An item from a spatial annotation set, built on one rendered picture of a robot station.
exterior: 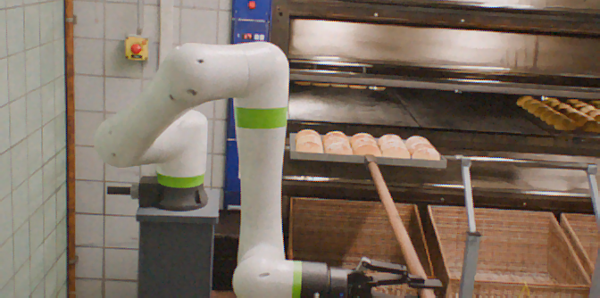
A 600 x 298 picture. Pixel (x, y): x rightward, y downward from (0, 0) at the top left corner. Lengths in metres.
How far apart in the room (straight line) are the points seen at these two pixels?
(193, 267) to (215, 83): 0.64
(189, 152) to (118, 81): 1.25
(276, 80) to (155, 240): 0.60
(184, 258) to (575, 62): 1.93
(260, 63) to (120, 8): 1.57
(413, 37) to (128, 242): 1.53
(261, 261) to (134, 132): 0.42
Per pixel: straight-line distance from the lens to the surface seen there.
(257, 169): 1.50
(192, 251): 1.85
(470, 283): 2.63
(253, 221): 1.53
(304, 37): 2.90
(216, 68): 1.39
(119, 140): 1.67
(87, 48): 3.01
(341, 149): 2.45
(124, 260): 3.24
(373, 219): 3.06
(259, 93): 1.46
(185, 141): 1.78
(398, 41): 2.94
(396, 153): 2.48
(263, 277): 1.44
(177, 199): 1.83
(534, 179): 3.21
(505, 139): 3.12
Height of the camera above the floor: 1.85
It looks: 14 degrees down
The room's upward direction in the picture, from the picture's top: 4 degrees clockwise
